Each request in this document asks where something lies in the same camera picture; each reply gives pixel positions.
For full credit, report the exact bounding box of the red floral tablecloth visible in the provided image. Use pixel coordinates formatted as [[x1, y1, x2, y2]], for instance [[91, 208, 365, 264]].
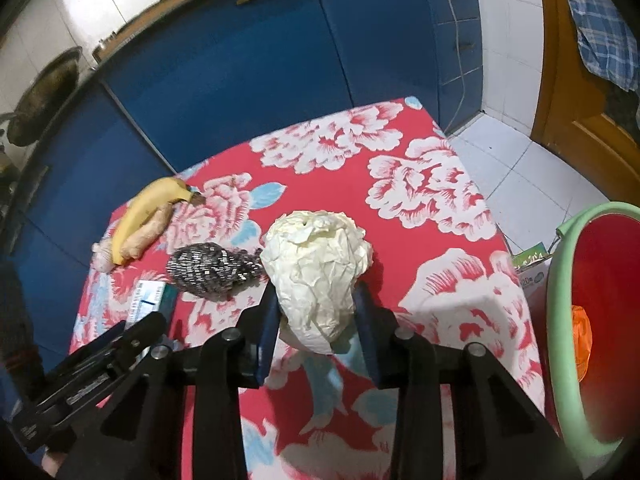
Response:
[[70, 96, 551, 480]]

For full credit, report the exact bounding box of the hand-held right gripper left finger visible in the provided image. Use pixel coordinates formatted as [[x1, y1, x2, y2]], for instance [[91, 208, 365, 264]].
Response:
[[62, 280, 281, 480]]

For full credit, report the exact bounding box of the blue kitchen cabinet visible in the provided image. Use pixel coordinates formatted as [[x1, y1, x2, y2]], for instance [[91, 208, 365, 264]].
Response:
[[0, 0, 483, 361]]

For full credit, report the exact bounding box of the ginger root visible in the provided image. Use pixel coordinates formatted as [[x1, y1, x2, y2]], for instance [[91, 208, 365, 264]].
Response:
[[91, 203, 171, 273]]

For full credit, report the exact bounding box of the white cardboard box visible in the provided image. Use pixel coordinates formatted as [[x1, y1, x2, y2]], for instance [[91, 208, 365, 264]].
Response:
[[517, 259, 552, 292]]

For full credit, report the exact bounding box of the blue plaid shirt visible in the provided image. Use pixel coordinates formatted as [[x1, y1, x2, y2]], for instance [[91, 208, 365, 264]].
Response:
[[565, 0, 640, 92]]

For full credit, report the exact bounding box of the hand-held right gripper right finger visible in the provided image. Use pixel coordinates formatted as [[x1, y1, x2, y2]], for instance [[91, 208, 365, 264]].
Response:
[[352, 280, 583, 480]]

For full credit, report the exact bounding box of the green packet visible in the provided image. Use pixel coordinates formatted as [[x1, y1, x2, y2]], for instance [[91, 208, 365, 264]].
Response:
[[511, 242, 549, 267]]

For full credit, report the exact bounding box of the white power cable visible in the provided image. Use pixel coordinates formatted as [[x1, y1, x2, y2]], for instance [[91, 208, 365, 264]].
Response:
[[434, 0, 465, 135]]

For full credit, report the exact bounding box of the dark wok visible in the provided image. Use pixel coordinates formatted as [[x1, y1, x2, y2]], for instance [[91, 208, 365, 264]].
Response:
[[4, 46, 84, 147]]

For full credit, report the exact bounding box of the white and blue box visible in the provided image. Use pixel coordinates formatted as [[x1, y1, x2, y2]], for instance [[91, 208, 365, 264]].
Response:
[[124, 280, 177, 333]]

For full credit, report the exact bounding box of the steel wool scrubber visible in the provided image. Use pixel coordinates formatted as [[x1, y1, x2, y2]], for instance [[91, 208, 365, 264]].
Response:
[[166, 241, 264, 302]]

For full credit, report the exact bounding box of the yellow banana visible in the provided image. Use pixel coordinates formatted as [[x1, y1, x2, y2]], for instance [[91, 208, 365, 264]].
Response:
[[111, 176, 205, 266]]

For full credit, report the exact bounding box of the wooden door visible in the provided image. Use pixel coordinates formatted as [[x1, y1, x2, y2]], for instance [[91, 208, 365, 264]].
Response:
[[530, 0, 640, 201]]

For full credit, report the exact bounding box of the orange mesh bag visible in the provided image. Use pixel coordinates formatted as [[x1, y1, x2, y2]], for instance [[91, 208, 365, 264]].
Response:
[[570, 304, 594, 381]]

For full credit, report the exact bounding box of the white paper ball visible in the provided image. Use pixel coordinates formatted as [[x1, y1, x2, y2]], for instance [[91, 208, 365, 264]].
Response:
[[260, 210, 374, 356]]

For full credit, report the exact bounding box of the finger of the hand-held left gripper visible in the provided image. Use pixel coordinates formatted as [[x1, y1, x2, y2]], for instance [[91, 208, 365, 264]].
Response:
[[97, 311, 170, 378], [70, 319, 128, 368]]

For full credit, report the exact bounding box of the red basin with green rim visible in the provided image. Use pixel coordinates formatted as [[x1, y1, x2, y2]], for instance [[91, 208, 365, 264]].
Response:
[[545, 201, 640, 461]]

